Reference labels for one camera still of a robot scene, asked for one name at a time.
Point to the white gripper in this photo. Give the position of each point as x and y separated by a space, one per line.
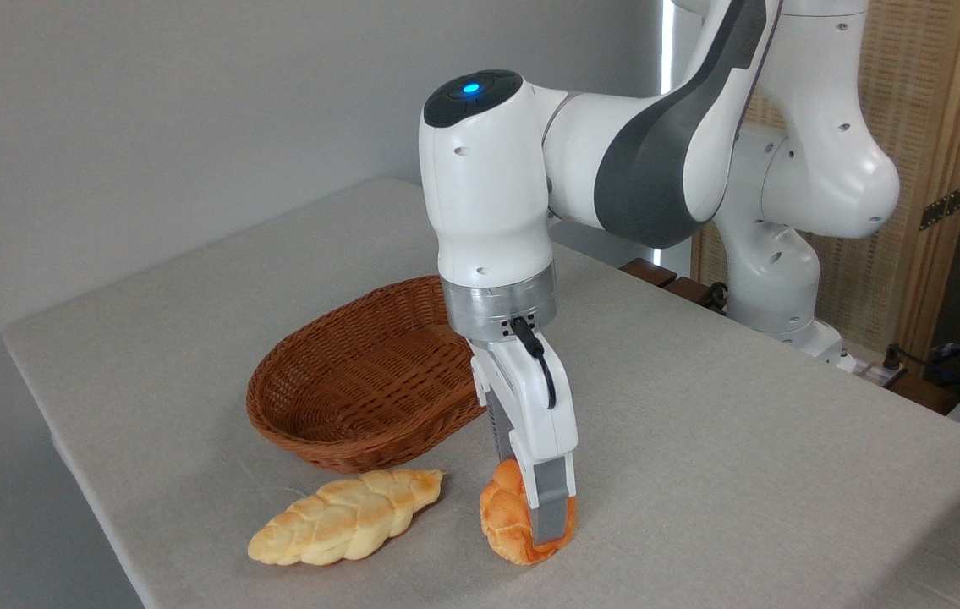
530 397

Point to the round orange braided bread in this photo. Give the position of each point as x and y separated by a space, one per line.
505 524

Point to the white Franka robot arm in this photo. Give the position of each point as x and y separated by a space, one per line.
488 194

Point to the brown wicker oval basket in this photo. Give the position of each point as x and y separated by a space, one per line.
344 423

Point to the long pale braided bread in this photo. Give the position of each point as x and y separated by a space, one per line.
344 518

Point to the grey tablecloth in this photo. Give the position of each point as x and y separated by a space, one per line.
742 457

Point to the dark wooden block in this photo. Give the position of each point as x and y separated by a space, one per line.
689 290
649 271

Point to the black power plug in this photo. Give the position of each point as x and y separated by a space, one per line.
893 359

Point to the brass screen hinge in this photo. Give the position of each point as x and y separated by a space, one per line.
945 205

